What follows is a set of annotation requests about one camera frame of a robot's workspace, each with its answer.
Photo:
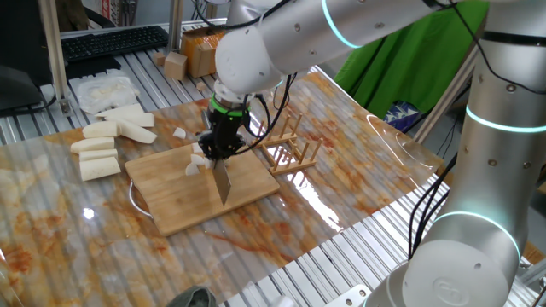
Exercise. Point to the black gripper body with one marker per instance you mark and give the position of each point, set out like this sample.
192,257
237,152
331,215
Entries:
228,125

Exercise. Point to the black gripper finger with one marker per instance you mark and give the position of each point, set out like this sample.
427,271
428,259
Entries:
210,146
234,146

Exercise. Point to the steel cleaver knife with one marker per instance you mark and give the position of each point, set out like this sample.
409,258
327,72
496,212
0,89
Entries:
222,183

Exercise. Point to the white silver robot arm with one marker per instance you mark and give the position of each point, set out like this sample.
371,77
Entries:
469,273

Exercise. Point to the quarter round radish slice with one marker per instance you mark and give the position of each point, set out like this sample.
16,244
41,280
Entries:
179,133
197,159
208,163
192,169
197,148

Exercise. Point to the long white radish wedge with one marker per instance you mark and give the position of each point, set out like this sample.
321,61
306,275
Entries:
138,133

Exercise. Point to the white radish chunk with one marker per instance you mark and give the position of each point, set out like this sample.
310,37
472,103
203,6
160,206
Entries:
98,155
91,145
99,169
100,129

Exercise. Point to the small wooden cube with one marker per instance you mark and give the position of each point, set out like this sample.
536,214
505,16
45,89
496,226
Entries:
159,58
201,86

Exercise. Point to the bamboo cutting board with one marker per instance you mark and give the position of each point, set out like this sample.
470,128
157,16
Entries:
179,200

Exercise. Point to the wooden peg rack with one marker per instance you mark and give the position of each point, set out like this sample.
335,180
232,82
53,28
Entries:
305,164

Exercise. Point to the taped cardboard box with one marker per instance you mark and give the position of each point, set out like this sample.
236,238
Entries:
196,55

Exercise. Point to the large wooden block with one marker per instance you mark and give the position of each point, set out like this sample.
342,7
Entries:
175,66

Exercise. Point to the marble pattern plastic mat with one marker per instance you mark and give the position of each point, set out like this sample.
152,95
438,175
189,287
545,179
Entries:
256,239

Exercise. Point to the clear plastic bag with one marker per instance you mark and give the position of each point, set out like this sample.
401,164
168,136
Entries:
106,94

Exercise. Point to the black flat pad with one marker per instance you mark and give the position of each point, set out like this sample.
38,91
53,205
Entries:
94,68

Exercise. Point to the black computer keyboard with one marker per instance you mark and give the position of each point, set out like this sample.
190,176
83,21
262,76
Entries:
115,42

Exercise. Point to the grey green rag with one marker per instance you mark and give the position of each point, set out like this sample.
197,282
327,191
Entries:
192,298

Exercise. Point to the red white printed carton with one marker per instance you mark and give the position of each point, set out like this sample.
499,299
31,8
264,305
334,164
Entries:
112,10

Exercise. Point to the blue patterned bag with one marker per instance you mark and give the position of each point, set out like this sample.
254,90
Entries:
401,117

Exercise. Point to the green cloth backdrop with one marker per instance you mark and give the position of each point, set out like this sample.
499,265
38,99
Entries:
405,77

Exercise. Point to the black computer monitor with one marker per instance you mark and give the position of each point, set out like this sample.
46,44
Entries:
21,42

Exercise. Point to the aluminium frame post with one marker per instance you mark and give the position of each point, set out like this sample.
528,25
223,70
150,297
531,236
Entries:
175,25
53,42
439,106

